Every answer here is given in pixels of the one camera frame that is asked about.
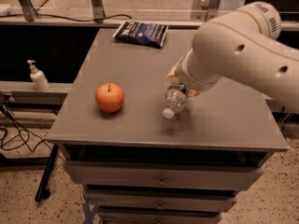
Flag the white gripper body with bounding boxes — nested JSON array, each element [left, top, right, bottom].
[[175, 49, 222, 92]]

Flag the clear plastic water bottle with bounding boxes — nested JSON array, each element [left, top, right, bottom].
[[162, 83, 189, 119]]

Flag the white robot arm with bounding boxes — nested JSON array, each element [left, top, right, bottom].
[[167, 2, 299, 113]]

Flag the red apple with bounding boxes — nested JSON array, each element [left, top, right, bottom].
[[95, 83, 124, 114]]

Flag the white pump dispenser bottle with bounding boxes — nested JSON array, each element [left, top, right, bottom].
[[27, 60, 50, 91]]

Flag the dark blue chip bag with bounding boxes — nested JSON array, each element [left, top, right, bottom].
[[112, 21, 168, 49]]

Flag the grey drawer cabinet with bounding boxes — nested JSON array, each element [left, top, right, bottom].
[[45, 27, 290, 224]]

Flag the top grey drawer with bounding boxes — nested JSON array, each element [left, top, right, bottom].
[[64, 161, 263, 190]]

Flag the grey drawer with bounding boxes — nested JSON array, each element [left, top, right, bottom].
[[64, 161, 263, 190], [98, 208, 221, 224], [83, 187, 236, 213]]

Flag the middle grey drawer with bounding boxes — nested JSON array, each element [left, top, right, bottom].
[[83, 187, 236, 213]]

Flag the black metal floor bar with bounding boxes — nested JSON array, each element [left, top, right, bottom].
[[35, 145, 58, 203]]

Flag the bottom grey drawer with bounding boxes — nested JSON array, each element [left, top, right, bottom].
[[98, 208, 221, 224]]

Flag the black floor cables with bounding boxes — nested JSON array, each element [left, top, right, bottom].
[[0, 91, 60, 161]]

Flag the black cable on ledge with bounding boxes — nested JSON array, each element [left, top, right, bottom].
[[0, 12, 134, 22]]

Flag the grey metal railing frame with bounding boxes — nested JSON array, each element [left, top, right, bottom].
[[0, 0, 298, 31]]

